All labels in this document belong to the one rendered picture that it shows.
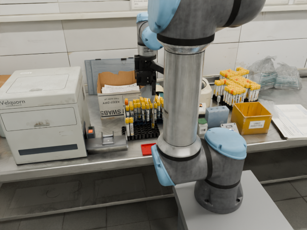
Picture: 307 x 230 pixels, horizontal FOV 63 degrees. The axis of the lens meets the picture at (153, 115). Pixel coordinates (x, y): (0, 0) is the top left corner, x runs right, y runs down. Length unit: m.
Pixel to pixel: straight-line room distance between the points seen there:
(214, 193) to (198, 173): 0.12
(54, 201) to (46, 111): 0.93
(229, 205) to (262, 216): 0.10
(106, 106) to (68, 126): 0.34
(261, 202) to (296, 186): 1.53
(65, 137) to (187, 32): 0.70
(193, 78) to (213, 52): 1.15
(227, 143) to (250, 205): 0.25
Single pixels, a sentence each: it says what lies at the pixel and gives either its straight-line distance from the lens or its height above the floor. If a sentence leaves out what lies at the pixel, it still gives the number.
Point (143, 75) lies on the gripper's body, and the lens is 1.00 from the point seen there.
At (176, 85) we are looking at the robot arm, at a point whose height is 1.34.
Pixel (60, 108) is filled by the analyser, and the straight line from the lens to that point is 0.97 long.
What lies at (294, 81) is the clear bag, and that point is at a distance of 1.80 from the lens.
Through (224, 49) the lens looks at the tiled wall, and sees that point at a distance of 1.69.
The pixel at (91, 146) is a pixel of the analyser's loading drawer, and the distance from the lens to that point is 1.07.
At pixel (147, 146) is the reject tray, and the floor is 0.88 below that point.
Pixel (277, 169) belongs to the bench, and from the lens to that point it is 2.07.
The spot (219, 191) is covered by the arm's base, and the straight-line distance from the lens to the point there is 0.78.
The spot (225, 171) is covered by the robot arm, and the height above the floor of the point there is 1.07.
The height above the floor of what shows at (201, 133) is 0.89.
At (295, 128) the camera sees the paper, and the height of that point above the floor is 0.89.
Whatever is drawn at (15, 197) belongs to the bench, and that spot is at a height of 0.27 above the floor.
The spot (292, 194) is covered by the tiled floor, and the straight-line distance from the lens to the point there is 2.33.
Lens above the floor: 1.55
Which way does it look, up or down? 31 degrees down
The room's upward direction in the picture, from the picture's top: 1 degrees counter-clockwise
